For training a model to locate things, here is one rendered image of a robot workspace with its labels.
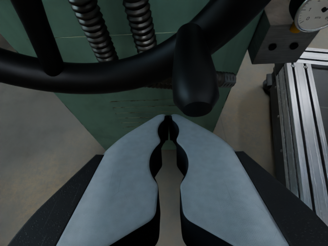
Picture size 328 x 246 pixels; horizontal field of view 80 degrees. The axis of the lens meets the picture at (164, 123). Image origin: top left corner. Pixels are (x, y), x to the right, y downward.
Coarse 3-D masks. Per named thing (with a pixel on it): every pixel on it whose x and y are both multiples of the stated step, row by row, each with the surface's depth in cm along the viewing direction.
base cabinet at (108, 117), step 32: (0, 0) 29; (64, 0) 29; (160, 0) 29; (192, 0) 29; (0, 32) 34; (64, 32) 34; (128, 32) 34; (160, 32) 34; (224, 64) 41; (64, 96) 50; (96, 96) 50; (128, 96) 50; (160, 96) 50; (224, 96) 51; (96, 128) 67; (128, 128) 66
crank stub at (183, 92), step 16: (192, 32) 11; (176, 48) 11; (192, 48) 11; (208, 48) 11; (176, 64) 11; (192, 64) 10; (208, 64) 10; (176, 80) 10; (192, 80) 9; (208, 80) 10; (176, 96) 10; (192, 96) 9; (208, 96) 9; (192, 112) 10; (208, 112) 10
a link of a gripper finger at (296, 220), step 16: (240, 160) 8; (256, 176) 7; (272, 176) 7; (272, 192) 7; (288, 192) 6; (272, 208) 6; (288, 208) 6; (304, 208) 6; (288, 224) 6; (304, 224) 6; (320, 224) 6; (288, 240) 5; (304, 240) 5; (320, 240) 5
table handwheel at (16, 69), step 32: (32, 0) 11; (224, 0) 11; (256, 0) 11; (32, 32) 13; (224, 32) 12; (0, 64) 15; (32, 64) 16; (64, 64) 17; (96, 64) 17; (128, 64) 16; (160, 64) 15
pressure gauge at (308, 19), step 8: (296, 0) 24; (304, 0) 23; (312, 0) 23; (320, 0) 23; (296, 8) 24; (304, 8) 24; (312, 8) 24; (320, 8) 24; (296, 16) 25; (304, 16) 25; (312, 16) 25; (320, 16) 25; (296, 24) 26; (304, 24) 26; (312, 24) 26; (320, 24) 26; (296, 32) 29
